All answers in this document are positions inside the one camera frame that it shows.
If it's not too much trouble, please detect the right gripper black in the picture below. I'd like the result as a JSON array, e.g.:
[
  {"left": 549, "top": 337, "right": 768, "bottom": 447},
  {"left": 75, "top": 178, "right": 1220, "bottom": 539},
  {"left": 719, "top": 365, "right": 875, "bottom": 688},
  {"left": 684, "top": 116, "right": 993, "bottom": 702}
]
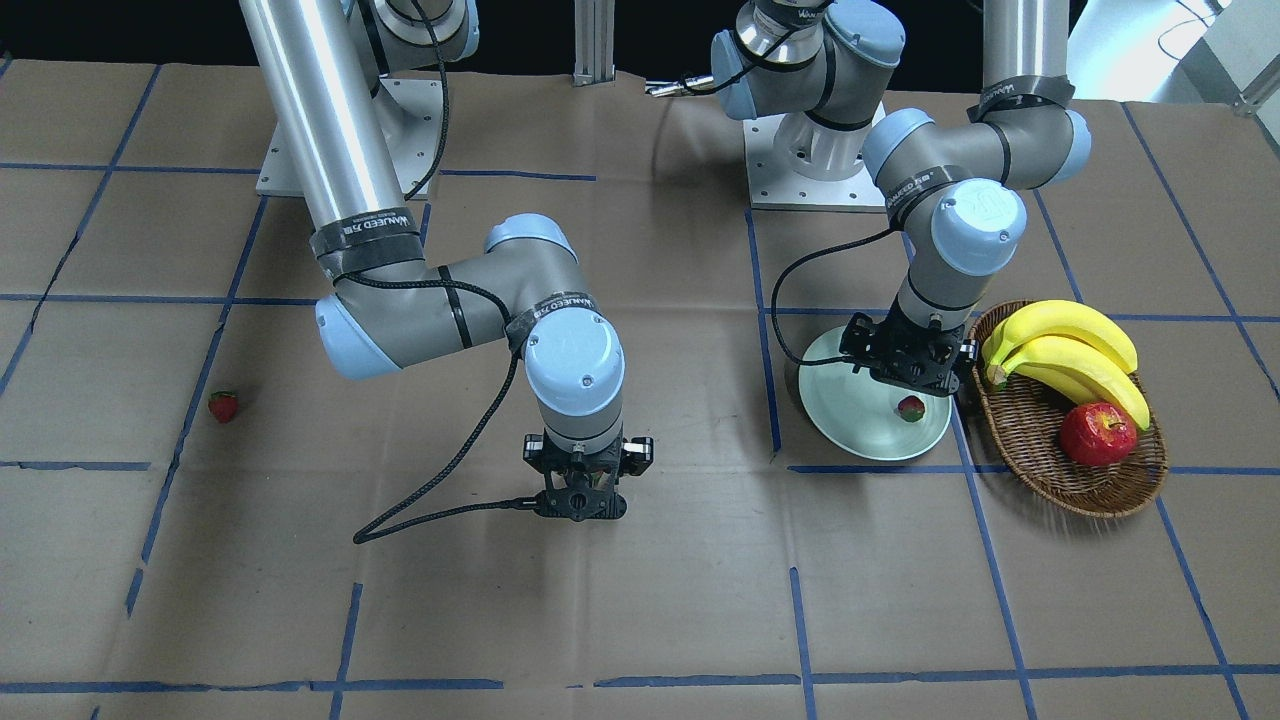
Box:
[{"left": 524, "top": 434, "right": 654, "bottom": 521}]

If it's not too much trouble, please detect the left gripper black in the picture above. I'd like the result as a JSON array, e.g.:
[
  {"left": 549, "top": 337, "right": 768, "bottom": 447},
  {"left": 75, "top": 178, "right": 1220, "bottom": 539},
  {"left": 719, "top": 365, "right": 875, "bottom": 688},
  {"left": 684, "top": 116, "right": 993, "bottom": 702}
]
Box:
[{"left": 838, "top": 313, "right": 979, "bottom": 397}]

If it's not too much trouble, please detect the red strawberry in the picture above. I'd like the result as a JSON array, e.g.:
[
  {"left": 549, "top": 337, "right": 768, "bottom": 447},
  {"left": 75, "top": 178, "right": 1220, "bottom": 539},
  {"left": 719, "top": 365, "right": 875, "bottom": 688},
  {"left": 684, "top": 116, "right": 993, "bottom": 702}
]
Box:
[
  {"left": 206, "top": 389, "right": 241, "bottom": 424},
  {"left": 896, "top": 395, "right": 928, "bottom": 423}
]

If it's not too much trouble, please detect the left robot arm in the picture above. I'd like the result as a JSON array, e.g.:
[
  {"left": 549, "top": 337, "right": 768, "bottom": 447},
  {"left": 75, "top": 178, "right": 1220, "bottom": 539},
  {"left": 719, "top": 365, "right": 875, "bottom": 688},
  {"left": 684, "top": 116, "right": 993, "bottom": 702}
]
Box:
[{"left": 710, "top": 1, "right": 1091, "bottom": 397}]

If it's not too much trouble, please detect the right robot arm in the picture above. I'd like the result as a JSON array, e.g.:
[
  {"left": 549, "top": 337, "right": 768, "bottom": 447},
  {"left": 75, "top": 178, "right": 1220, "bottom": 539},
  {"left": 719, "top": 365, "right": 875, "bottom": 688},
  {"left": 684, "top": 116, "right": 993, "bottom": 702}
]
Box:
[{"left": 241, "top": 1, "right": 654, "bottom": 521}]

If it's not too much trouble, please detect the light green plate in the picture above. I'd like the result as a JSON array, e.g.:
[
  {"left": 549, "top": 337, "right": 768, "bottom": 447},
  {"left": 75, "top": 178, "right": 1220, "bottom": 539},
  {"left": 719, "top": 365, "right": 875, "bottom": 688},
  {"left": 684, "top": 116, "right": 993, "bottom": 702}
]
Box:
[{"left": 797, "top": 363, "right": 952, "bottom": 461}]

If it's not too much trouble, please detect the wicker basket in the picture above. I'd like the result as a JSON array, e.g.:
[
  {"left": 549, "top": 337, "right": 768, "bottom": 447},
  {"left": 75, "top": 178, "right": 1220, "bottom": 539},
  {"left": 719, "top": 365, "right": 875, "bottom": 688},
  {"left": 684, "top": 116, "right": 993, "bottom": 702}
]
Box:
[{"left": 970, "top": 300, "right": 1169, "bottom": 518}]

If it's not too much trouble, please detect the yellow banana bunch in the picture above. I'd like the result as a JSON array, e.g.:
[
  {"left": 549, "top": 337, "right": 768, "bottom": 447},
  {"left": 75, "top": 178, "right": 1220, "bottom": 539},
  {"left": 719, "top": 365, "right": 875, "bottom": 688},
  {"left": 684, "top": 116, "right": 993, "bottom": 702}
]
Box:
[{"left": 970, "top": 299, "right": 1153, "bottom": 432}]

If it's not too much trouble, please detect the red apple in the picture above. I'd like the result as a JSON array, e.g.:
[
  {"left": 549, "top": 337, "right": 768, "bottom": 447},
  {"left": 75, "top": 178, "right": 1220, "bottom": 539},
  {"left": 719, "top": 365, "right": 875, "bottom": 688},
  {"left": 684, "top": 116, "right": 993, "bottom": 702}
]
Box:
[{"left": 1059, "top": 402, "right": 1139, "bottom": 466}]

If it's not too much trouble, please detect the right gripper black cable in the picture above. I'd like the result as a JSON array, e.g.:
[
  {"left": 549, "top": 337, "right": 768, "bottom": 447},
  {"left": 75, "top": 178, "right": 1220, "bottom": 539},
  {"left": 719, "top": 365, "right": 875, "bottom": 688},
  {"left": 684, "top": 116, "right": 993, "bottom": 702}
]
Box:
[{"left": 352, "top": 0, "right": 547, "bottom": 546}]

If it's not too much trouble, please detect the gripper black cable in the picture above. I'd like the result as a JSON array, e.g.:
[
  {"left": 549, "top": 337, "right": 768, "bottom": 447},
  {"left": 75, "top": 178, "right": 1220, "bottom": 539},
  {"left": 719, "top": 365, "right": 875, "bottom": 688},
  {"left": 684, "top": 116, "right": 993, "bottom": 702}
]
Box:
[
  {"left": 352, "top": 0, "right": 547, "bottom": 546},
  {"left": 771, "top": 228, "right": 906, "bottom": 368}
]

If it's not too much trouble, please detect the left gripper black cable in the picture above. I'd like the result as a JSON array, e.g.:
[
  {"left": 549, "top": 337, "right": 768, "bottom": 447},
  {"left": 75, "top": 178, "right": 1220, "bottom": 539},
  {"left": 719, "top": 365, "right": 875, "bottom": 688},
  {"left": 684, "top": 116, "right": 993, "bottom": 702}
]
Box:
[{"left": 771, "top": 228, "right": 906, "bottom": 368}]

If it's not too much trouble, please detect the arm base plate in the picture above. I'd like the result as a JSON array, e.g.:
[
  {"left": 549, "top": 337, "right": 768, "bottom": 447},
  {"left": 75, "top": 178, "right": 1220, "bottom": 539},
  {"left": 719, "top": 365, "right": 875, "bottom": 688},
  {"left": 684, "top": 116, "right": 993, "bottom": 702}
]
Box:
[
  {"left": 742, "top": 100, "right": 884, "bottom": 211},
  {"left": 256, "top": 78, "right": 443, "bottom": 199}
]

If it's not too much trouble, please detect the aluminium frame post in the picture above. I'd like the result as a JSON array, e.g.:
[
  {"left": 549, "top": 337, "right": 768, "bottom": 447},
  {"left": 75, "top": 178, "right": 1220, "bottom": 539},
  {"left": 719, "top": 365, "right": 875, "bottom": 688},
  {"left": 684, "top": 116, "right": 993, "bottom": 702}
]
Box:
[{"left": 572, "top": 0, "right": 616, "bottom": 87}]

